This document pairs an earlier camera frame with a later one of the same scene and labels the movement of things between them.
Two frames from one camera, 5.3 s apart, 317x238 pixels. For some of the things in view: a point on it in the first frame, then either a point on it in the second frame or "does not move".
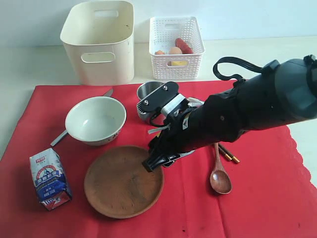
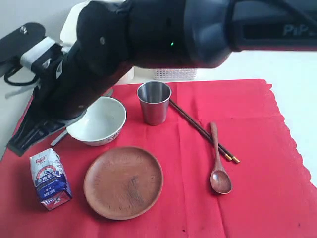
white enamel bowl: [95, 121] does not move
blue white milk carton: [53, 189] does not move
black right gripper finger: [154, 161] to [31, 133]
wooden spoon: [220, 181] does not move
